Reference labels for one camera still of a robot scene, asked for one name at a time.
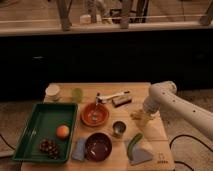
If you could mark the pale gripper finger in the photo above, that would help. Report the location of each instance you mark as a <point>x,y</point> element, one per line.
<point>145,120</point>

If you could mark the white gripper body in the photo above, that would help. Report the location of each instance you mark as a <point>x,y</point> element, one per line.
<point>150,107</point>

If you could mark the yellow banana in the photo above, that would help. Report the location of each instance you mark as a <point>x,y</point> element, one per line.
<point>137,115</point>

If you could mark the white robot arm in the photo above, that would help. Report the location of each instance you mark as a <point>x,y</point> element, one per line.
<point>164,94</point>

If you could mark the purple bowl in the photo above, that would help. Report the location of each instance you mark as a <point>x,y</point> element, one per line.
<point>98,147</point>

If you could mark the orange bowl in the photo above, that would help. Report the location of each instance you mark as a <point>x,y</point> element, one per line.
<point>86,115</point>

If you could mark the green cucumber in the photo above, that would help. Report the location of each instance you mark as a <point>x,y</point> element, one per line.
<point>132,143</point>

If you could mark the small metal cup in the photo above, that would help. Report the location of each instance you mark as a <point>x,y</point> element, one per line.
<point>119,127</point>

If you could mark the grey cloth right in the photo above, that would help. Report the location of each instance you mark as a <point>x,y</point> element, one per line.
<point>137,155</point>

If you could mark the brown sponge block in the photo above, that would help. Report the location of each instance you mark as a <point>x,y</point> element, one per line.
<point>119,101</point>

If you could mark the metal spoon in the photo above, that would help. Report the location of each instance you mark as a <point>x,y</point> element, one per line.
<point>94,115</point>

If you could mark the green cup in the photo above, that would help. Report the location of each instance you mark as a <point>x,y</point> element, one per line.
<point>77,95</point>

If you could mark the blue cloth left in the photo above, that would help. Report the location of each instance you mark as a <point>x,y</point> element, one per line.
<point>78,152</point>

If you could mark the orange peach fruit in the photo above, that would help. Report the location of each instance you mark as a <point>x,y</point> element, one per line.
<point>62,131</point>

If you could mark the green plastic tray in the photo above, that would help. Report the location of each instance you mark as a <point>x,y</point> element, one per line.
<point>41,125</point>

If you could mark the dark grape bunch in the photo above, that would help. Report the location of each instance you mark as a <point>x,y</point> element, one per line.
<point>50,148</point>

